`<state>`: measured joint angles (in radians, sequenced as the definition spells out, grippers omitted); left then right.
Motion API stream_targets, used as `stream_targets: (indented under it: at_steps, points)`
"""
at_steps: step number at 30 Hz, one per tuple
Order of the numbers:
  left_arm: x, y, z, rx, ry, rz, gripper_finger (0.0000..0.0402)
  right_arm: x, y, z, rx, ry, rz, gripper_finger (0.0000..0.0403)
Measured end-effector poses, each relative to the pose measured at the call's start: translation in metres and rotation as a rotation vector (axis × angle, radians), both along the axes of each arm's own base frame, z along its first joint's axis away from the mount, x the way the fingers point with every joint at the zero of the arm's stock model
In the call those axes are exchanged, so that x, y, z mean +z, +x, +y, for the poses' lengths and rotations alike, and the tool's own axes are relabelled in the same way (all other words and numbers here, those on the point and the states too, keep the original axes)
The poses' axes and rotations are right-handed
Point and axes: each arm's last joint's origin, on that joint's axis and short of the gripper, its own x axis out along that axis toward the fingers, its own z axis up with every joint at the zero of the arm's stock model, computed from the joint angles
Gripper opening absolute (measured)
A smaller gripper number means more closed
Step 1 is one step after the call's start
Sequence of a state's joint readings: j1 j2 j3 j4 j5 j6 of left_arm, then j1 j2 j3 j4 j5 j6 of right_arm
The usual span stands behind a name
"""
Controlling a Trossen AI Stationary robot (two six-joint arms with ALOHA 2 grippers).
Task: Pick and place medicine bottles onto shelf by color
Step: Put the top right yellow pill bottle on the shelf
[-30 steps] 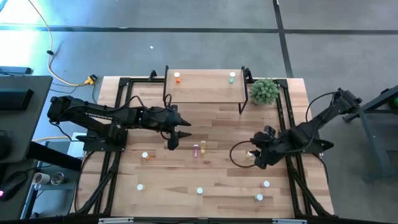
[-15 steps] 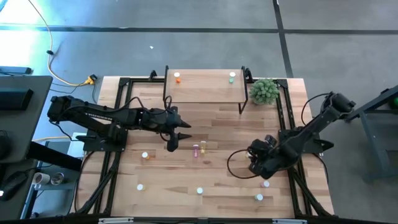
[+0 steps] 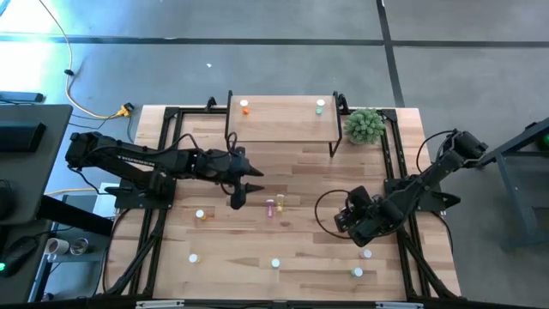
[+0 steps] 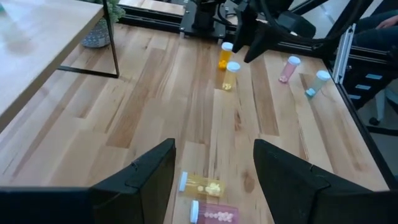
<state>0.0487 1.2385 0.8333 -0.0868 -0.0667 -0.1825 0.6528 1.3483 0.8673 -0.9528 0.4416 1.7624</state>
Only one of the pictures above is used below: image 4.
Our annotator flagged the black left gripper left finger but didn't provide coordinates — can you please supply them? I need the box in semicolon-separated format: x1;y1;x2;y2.
90;138;177;224

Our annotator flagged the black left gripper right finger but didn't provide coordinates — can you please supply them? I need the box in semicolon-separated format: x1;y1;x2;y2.
253;138;330;224

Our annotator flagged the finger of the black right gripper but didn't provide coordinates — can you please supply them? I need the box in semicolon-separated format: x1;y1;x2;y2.
232;2;251;53
244;23;280;63

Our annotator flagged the orange medicine bottle white cap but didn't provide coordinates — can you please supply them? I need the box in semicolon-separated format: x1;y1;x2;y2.
218;42;234;70

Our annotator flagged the pink medicine bottle white cap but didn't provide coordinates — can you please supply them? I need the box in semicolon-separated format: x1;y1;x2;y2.
279;55;302;84
190;200;239;224

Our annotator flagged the yellow medicine bottle white cap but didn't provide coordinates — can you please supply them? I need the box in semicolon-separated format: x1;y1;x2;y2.
178;170;226;198
221;61;241;91

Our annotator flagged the green medicine bottle white cap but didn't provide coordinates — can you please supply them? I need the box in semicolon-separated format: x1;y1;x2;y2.
305;70;331;98

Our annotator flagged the silver aluminium extrusion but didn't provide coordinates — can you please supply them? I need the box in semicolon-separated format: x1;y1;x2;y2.
331;23;357;85

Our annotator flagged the person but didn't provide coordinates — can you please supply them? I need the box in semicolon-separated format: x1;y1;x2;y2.
353;9;398;52

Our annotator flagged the person's hand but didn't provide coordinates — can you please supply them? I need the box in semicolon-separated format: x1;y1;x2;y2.
375;14;398;30

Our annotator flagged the office chair base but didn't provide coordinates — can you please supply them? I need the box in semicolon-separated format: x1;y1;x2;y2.
366;86;398;138

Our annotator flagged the green succulent in patterned pot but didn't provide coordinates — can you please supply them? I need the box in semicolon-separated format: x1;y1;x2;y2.
81;0;126;49

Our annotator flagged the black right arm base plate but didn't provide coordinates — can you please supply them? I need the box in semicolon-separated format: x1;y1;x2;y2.
179;0;228;40

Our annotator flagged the wooden shelf with black frame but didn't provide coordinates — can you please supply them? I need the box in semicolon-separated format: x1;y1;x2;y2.
0;0;121;133

